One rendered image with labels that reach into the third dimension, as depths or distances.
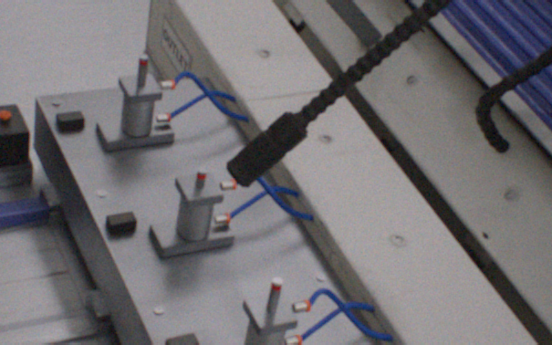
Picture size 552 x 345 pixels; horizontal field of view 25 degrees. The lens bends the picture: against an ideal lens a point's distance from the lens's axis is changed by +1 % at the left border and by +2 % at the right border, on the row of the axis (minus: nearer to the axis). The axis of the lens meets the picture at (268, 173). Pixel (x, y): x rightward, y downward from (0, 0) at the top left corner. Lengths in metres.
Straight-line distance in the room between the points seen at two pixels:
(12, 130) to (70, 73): 0.15
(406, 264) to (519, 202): 0.09
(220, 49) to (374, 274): 0.25
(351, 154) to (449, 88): 0.08
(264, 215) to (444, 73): 0.17
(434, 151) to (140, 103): 0.20
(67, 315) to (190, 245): 0.10
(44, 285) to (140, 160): 0.11
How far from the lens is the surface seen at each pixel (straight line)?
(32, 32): 1.07
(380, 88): 0.90
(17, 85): 1.00
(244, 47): 0.93
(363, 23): 0.90
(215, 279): 0.76
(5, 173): 0.89
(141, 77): 0.83
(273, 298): 0.67
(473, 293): 0.77
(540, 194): 0.80
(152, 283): 0.75
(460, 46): 0.84
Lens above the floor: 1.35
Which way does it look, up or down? 8 degrees down
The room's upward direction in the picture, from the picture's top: 49 degrees clockwise
